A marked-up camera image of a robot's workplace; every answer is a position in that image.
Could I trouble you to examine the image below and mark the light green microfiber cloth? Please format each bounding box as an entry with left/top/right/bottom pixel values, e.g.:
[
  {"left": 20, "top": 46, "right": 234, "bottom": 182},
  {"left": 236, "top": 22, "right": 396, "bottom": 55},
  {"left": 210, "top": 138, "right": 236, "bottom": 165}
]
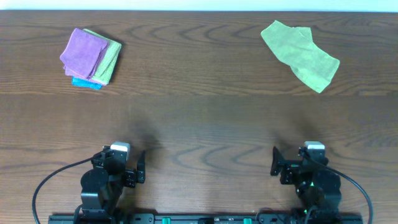
[{"left": 261, "top": 21, "right": 340, "bottom": 93}]

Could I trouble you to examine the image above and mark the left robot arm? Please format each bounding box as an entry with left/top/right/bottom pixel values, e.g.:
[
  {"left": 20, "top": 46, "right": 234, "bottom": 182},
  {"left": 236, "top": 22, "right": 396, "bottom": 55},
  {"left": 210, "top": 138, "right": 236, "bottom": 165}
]
[{"left": 73, "top": 146, "right": 146, "bottom": 223}]

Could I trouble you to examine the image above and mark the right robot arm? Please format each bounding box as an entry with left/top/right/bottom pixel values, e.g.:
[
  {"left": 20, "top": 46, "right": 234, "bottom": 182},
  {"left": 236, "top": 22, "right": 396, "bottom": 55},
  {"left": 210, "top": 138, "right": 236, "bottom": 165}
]
[{"left": 270, "top": 141, "right": 343, "bottom": 223}]

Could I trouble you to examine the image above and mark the green folded cloth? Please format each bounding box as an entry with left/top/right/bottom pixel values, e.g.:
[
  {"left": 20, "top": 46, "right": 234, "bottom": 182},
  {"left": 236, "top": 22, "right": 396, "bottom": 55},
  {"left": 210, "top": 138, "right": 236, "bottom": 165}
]
[{"left": 83, "top": 29, "right": 122, "bottom": 85}]

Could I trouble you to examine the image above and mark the blue folded cloth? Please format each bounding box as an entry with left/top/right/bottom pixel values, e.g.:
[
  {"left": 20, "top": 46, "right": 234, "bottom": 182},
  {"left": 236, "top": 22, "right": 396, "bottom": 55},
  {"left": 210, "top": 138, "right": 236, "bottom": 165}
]
[{"left": 72, "top": 77, "right": 102, "bottom": 90}]

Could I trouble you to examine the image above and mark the purple folded cloth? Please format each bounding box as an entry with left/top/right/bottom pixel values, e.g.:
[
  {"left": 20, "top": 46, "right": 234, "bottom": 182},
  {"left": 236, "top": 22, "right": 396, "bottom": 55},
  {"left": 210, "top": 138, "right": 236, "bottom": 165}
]
[{"left": 60, "top": 28, "right": 108, "bottom": 80}]

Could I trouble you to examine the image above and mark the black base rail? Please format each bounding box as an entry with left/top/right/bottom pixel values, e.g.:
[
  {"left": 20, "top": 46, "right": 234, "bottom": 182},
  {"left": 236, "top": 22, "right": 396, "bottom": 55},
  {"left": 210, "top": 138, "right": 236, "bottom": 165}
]
[{"left": 48, "top": 213, "right": 363, "bottom": 224}]

